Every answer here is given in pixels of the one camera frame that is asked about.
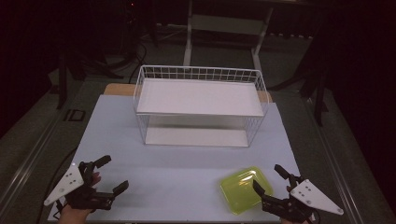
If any person's right hand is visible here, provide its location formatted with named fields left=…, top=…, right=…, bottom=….
left=279, top=185, right=316, bottom=224

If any white metal stand frame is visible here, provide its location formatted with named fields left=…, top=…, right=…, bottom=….
left=182, top=0, right=276, bottom=73

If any yellow-green square plate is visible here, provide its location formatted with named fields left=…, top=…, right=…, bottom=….
left=219, top=165, right=275, bottom=216

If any black metal stand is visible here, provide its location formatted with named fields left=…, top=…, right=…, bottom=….
left=297, top=59, right=330, bottom=127
left=56, top=50, right=69, bottom=110

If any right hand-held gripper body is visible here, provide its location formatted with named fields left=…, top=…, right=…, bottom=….
left=261, top=175, right=345, bottom=224

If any grey metal floor rail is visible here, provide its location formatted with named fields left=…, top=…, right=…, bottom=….
left=0, top=116, right=64, bottom=204
left=303, top=96, right=358, bottom=224

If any black cable bundle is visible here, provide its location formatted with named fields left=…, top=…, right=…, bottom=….
left=78, top=36, right=149, bottom=84

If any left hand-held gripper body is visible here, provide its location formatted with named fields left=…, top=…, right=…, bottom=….
left=43, top=161, right=115, bottom=211

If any black rectangular floor frame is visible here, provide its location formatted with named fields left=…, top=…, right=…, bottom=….
left=63, top=108, right=87, bottom=122

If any person's left hand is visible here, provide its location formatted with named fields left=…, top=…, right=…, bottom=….
left=57, top=172, right=103, bottom=224

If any pale blue table sheet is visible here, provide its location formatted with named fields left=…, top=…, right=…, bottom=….
left=47, top=94, right=302, bottom=223

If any white wire shelf rack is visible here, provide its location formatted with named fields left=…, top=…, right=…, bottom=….
left=133, top=64, right=271, bottom=148

